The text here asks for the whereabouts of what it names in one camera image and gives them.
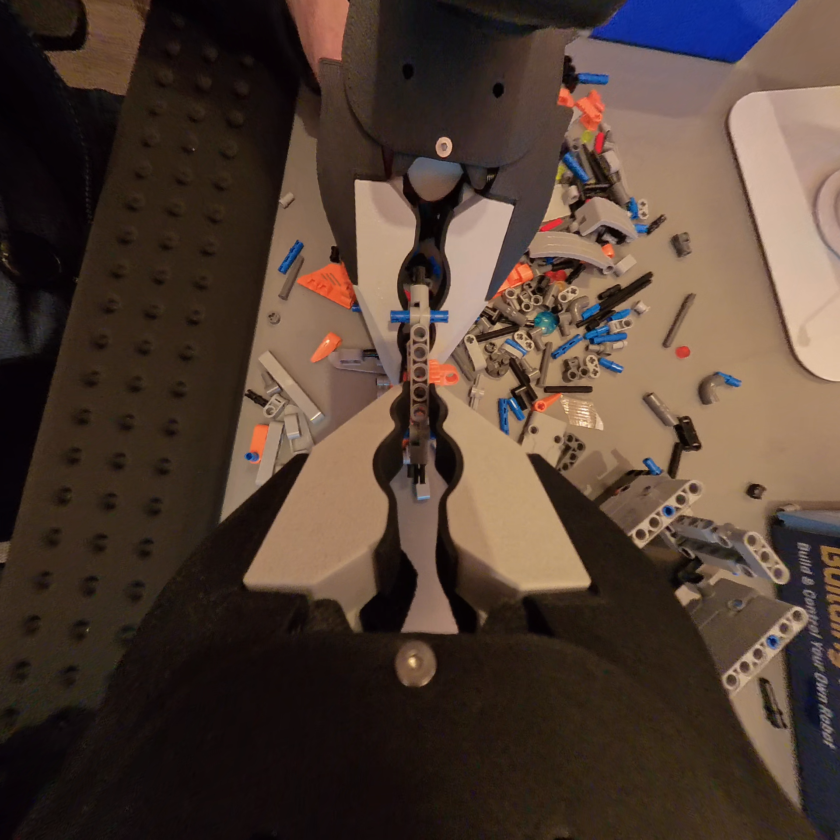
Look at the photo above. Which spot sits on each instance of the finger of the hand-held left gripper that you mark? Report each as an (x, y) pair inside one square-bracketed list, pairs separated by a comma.
[(483, 250), (378, 250)]

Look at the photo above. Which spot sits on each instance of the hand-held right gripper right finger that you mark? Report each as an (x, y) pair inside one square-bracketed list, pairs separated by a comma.
[(519, 525)]

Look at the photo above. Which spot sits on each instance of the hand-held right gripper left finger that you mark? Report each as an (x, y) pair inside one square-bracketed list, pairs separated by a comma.
[(315, 525)]

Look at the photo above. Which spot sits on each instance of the grey perforated beam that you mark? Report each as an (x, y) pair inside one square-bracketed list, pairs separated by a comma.
[(418, 368)]

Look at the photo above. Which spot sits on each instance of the person's left hand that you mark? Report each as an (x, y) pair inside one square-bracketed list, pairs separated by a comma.
[(322, 33)]

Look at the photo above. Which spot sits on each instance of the large orange wedge piece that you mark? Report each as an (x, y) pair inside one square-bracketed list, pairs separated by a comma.
[(328, 282)]

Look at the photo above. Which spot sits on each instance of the small orange wedge piece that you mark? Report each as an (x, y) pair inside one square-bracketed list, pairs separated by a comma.
[(326, 348)]

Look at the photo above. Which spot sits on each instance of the pile of small building parts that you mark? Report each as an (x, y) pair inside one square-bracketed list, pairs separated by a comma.
[(578, 335)]

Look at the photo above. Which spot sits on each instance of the black studded panel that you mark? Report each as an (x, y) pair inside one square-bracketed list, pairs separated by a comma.
[(158, 328)]

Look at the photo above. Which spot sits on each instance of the blue plastic bin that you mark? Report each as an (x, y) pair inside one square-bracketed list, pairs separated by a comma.
[(696, 20)]

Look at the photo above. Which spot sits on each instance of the white book stand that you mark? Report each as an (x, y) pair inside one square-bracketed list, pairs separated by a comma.
[(775, 236)]

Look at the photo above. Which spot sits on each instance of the blue robot kit box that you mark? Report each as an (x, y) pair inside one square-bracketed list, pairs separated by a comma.
[(807, 656)]

